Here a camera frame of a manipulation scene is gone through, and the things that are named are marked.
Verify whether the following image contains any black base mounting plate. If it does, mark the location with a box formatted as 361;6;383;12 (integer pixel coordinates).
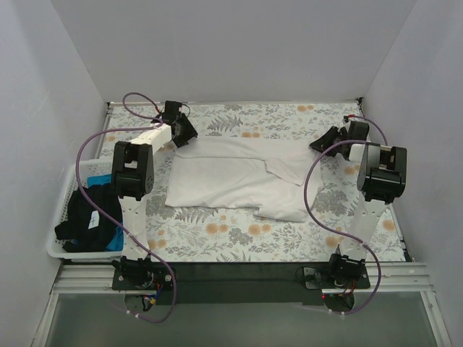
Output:
111;262;372;306

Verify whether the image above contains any aluminium front rail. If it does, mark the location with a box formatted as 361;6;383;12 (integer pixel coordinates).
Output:
46;262;449;346

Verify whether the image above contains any black t shirt in basket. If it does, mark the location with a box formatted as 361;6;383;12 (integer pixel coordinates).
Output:
55;184;122;252

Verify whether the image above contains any white t shirt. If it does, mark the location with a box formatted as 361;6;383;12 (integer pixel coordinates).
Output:
166;137;323;223

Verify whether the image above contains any floral patterned table mat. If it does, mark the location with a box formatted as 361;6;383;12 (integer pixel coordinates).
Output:
94;102;406;263

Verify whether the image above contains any blue t shirt in basket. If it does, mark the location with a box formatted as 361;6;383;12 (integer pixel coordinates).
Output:
87;174;124;252

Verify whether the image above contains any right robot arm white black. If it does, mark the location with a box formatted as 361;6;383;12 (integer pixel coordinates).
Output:
310;115;408;286

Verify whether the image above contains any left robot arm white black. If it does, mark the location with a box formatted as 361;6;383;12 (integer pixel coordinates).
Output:
111;100;197;288

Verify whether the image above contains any white plastic laundry basket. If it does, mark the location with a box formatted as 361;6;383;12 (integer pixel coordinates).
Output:
46;158;122;261

